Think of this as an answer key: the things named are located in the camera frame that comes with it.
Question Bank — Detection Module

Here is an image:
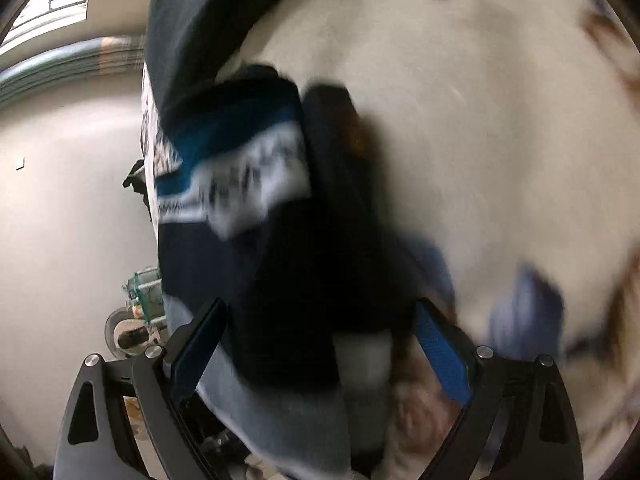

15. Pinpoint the bed with floral sheet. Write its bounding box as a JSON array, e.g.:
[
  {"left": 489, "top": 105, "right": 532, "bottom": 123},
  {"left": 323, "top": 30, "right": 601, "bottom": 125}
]
[{"left": 139, "top": 0, "right": 640, "bottom": 480}]

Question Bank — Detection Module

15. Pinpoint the standing fan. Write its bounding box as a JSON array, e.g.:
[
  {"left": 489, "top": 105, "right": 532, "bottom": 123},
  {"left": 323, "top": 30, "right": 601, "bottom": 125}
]
[{"left": 104, "top": 307, "right": 167, "bottom": 362}]

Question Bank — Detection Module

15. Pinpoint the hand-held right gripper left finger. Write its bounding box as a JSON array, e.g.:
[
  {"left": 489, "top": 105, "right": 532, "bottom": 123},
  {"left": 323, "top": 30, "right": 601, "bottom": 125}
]
[{"left": 52, "top": 296, "right": 231, "bottom": 480}]

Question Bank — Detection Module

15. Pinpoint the striped knit sweater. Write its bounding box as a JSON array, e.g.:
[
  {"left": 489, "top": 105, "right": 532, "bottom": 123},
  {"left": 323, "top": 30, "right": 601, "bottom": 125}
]
[{"left": 142, "top": 0, "right": 416, "bottom": 480}]

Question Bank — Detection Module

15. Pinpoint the teal storage rack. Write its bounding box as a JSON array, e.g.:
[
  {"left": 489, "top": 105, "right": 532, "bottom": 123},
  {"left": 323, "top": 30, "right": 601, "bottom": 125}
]
[{"left": 122, "top": 266, "right": 169, "bottom": 330}]

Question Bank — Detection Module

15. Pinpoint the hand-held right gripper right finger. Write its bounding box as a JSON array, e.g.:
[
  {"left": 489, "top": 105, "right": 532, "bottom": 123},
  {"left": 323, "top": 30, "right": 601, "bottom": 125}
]
[{"left": 414, "top": 297, "right": 586, "bottom": 480}]

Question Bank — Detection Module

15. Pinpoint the grey-blue curtain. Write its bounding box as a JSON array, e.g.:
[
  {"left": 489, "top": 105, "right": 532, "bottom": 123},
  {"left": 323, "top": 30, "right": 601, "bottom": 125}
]
[{"left": 0, "top": 35, "right": 147, "bottom": 108}]

